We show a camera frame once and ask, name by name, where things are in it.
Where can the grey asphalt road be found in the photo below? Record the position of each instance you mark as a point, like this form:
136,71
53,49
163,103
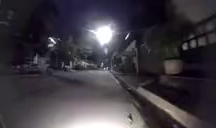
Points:
79,96

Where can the row of trees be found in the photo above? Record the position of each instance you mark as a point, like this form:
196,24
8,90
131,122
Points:
72,50

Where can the pale concrete kerb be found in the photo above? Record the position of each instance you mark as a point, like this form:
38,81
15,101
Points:
162,106

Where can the white planter with plant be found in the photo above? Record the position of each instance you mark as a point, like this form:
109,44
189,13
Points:
172,65

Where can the row of buildings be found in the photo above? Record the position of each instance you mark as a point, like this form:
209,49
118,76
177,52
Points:
39,60

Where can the dark wall with railing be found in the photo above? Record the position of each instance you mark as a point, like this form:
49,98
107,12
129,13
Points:
202,46

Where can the street lamp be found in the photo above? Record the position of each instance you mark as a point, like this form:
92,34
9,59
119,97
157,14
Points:
104,34

